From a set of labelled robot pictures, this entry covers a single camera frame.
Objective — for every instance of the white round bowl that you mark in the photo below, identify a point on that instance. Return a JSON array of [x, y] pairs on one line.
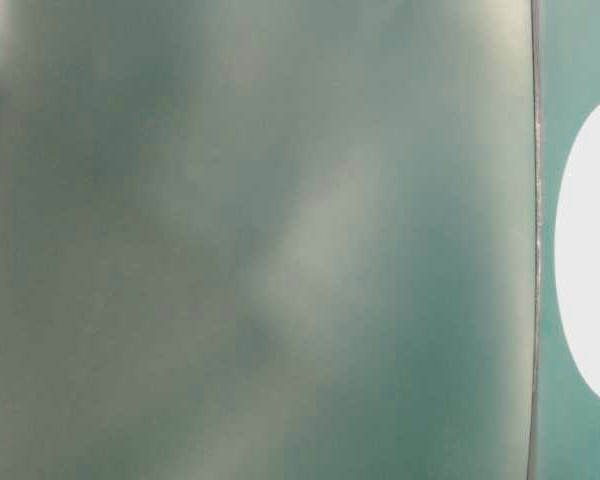
[[577, 251]]

